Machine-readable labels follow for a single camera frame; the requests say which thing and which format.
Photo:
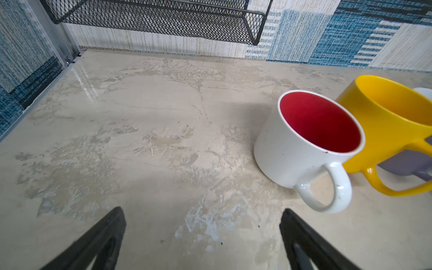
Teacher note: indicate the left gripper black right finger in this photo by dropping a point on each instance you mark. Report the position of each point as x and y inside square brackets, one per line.
[306, 248]

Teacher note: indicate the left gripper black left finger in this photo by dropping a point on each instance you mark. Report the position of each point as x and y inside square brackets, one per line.
[99, 246]

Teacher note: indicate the white mug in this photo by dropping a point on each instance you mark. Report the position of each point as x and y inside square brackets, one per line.
[305, 135]

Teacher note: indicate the purple mug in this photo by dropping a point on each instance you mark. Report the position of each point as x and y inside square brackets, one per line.
[409, 162]

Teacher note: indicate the yellow mug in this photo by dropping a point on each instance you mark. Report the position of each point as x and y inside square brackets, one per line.
[394, 118]

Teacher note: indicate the black wire shelf rack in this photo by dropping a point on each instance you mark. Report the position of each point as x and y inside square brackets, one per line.
[227, 21]

